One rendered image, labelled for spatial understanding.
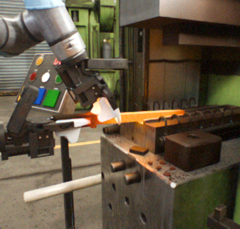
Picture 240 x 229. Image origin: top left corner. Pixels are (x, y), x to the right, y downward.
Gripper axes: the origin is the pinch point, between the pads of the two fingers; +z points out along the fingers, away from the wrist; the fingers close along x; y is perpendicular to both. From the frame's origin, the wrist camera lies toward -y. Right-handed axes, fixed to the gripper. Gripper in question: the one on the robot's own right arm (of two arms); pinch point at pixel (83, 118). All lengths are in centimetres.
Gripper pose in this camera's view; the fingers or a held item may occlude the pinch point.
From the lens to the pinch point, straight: 60.5
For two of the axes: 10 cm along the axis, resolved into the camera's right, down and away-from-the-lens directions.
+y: -0.2, 9.8, 1.9
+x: 4.8, 1.7, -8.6
